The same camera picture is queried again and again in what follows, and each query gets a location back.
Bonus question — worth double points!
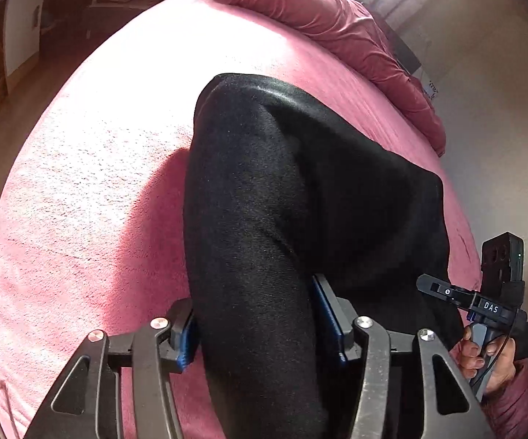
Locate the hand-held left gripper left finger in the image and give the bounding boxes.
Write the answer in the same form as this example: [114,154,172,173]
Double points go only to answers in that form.
[25,298,201,439]

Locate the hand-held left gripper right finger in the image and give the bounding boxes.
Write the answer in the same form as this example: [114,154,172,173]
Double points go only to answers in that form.
[311,273,496,439]

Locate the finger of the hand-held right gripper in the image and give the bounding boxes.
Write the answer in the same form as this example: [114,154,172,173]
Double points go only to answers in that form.
[416,273,477,312]

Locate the black pants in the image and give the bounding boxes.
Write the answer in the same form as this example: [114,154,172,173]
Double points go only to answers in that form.
[182,72,471,439]

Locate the person's right forearm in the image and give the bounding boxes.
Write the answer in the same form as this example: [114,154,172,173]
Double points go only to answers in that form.
[479,357,528,439]

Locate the person's right hand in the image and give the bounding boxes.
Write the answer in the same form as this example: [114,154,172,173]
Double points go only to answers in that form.
[457,324,517,396]

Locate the pink bed sheet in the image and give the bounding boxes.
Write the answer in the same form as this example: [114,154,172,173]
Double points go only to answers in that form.
[0,0,484,439]

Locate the dark headboard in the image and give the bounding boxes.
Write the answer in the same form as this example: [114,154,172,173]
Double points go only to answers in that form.
[383,22,424,76]

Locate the pink duvet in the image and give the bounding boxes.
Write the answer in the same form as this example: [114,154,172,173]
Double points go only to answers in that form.
[225,0,447,158]

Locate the white cabinet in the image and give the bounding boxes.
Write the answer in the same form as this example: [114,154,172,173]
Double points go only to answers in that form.
[2,0,53,79]

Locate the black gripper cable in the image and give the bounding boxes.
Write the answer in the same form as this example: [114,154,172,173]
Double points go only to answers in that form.
[468,327,523,389]

